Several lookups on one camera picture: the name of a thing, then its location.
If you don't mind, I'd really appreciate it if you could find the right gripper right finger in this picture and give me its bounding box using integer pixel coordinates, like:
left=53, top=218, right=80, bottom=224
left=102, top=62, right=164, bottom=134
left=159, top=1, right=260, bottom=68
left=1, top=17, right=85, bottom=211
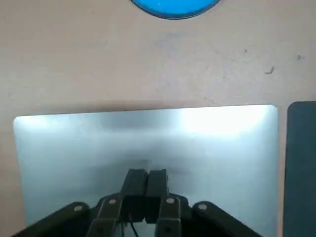
left=145, top=169, right=262, bottom=237

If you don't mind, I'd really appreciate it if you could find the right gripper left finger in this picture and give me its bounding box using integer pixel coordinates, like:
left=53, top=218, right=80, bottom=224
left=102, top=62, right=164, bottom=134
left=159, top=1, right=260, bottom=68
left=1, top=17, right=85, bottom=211
left=9, top=169, right=149, bottom=237

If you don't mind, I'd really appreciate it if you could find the silver laptop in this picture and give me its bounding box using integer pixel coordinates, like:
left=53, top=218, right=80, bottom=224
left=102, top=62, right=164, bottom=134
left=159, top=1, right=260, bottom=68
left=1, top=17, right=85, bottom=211
left=12, top=104, right=279, bottom=237

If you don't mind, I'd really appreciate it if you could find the black mouse pad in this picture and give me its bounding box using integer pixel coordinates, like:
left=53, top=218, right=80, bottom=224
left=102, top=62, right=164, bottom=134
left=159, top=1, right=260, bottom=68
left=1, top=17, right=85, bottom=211
left=282, top=101, right=316, bottom=237

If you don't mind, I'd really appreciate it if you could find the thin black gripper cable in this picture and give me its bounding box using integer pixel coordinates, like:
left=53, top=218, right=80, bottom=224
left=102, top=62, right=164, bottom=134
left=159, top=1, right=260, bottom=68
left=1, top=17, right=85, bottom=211
left=127, top=213, right=139, bottom=237

